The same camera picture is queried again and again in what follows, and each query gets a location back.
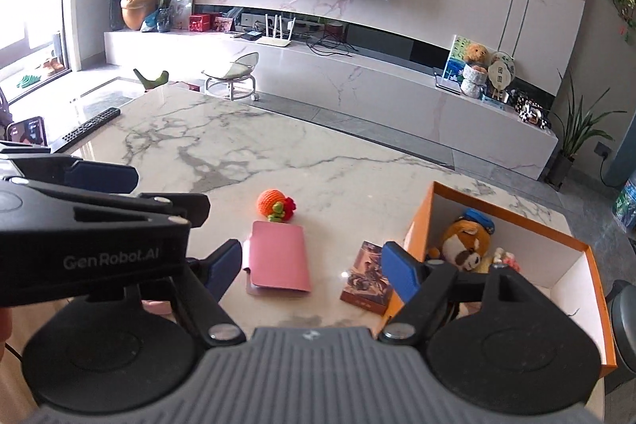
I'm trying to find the dark printed card box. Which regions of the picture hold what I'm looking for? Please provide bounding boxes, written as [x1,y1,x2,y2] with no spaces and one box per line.
[339,241,392,315]

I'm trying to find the red panda plush toy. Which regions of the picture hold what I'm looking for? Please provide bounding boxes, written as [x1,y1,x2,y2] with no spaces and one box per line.
[426,209,495,272]

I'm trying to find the pink leather wallet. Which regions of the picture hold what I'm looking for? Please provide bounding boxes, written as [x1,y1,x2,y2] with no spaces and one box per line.
[244,221,312,296]

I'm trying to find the orange crochet fruit toy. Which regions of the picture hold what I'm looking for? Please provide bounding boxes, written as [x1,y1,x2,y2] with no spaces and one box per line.
[256,188,297,223]

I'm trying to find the crochet flower bouquet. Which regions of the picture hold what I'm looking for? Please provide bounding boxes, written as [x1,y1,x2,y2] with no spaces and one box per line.
[477,248,521,273]

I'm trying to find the black remote control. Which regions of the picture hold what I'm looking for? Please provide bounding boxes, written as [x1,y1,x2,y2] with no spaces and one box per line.
[48,108,121,153]

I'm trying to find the orange cardboard box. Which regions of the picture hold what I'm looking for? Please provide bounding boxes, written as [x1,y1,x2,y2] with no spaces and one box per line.
[385,180,619,378]

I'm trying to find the smartphone with lit screen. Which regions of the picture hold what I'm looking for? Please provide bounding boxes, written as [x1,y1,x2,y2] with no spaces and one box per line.
[6,116,47,146]

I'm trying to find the bronze acorn shaped jar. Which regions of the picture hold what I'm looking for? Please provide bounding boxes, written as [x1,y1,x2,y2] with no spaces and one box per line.
[120,0,157,31]

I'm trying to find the red gift box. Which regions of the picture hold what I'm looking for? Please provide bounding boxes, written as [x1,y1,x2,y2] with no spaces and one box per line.
[189,14,211,32]

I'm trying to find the white marble tv cabinet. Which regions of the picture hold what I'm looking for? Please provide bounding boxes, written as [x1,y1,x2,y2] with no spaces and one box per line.
[103,30,557,180]

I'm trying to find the dark green trash bin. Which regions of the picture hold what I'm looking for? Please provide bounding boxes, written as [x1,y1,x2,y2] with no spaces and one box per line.
[606,280,636,374]

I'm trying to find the black white cow toy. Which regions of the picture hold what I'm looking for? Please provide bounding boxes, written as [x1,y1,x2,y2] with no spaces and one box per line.
[514,98,551,130]

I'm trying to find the white wifi router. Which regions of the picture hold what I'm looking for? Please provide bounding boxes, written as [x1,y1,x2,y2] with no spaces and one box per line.
[256,15,295,47]

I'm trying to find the blue water bottle jug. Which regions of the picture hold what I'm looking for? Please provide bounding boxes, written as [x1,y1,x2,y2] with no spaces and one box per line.
[612,171,636,232]

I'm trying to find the potted long leaf plant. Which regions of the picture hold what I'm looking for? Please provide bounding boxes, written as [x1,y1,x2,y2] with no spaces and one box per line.
[545,72,625,190]

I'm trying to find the blue landscape painting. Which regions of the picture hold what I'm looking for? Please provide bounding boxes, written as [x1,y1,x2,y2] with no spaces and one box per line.
[441,35,472,95]

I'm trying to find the round paper fan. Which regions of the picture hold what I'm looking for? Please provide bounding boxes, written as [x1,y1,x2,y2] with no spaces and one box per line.
[488,50,515,102]

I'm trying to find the brown teddy bear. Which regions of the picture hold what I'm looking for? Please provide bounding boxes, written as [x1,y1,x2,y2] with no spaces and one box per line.
[463,43,491,67]

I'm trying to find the hanging green ivy plant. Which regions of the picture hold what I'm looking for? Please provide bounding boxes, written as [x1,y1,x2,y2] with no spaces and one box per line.
[608,0,635,45]

